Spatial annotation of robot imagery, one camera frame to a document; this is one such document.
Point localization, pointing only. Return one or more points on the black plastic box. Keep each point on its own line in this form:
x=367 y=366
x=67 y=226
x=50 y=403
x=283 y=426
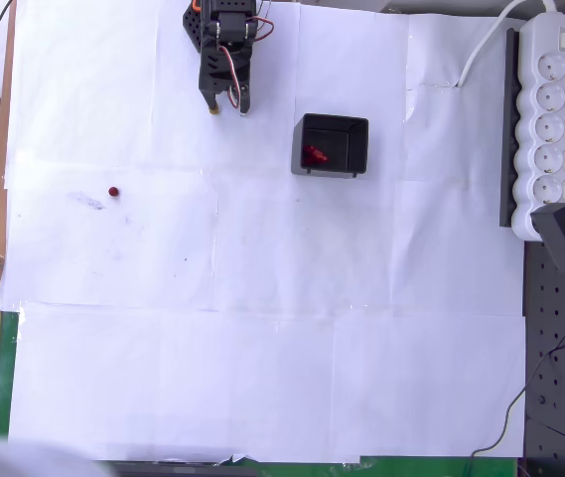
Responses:
x=359 y=144

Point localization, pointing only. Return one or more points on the green cutting mat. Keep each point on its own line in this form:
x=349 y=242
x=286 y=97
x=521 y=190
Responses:
x=4 y=377

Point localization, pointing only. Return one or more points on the small red bead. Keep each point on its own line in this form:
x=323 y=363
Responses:
x=113 y=191

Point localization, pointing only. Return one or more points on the white paper sheet cover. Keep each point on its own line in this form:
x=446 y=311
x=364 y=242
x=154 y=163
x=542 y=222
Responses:
x=262 y=298

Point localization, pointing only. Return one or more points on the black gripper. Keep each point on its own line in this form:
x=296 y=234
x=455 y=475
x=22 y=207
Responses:
x=215 y=79

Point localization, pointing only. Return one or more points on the red beads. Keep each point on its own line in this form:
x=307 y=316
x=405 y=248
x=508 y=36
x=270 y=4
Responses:
x=314 y=155

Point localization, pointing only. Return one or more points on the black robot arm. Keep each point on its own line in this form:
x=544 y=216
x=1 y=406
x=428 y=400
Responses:
x=235 y=25

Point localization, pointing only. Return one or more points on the white power strip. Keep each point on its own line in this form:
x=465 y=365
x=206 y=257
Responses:
x=547 y=149

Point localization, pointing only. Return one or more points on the black tray under power strip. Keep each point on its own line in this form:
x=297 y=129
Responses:
x=509 y=149

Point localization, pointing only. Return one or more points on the blurry grey object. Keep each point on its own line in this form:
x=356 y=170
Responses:
x=19 y=457

